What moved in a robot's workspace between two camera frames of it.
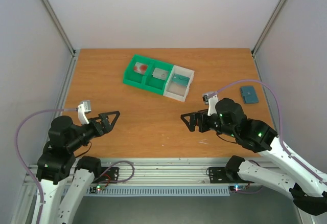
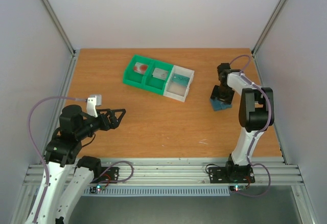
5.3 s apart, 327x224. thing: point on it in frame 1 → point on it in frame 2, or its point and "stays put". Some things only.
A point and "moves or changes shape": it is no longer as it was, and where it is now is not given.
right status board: (237, 187) stays put
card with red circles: (141, 68) stays put
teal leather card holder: (249, 94) moves or changes shape
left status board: (93, 189) stays put
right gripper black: (202, 120) → (220, 96)
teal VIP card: (181, 79) stays put
